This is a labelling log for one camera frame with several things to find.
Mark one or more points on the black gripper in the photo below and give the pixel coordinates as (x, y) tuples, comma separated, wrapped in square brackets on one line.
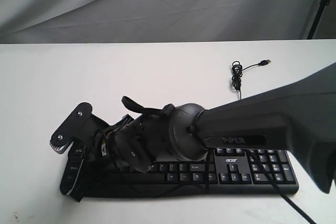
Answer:
[(138, 143)]

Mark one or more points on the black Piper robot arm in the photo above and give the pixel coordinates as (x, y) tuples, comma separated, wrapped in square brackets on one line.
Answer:
[(240, 147)]

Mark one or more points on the black Acer keyboard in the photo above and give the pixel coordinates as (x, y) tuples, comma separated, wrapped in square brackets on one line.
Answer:
[(223, 171)]

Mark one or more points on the grey backdrop cloth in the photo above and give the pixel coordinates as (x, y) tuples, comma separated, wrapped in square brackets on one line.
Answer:
[(118, 21)]

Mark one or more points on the black stand pole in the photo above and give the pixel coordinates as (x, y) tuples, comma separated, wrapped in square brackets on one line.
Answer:
[(317, 18)]

